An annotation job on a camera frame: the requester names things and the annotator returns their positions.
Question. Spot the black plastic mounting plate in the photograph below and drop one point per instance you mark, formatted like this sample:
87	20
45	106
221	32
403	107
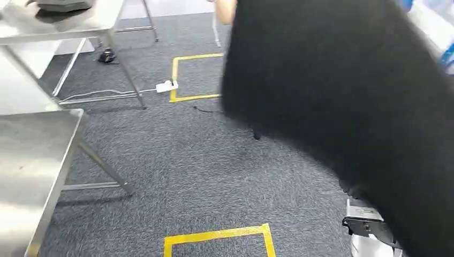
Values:
337	88

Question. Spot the white power strip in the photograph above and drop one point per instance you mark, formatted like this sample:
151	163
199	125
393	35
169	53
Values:
166	86

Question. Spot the small black floor object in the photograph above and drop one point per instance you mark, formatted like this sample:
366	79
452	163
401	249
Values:
107	56

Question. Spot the steel work table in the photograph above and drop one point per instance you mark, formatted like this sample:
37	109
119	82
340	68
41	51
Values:
32	159
53	30

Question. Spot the grey metal tray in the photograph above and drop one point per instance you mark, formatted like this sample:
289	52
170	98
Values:
64	5

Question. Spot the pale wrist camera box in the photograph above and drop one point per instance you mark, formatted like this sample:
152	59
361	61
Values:
363	211

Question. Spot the black camera bracket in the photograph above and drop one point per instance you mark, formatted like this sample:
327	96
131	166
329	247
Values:
369	228

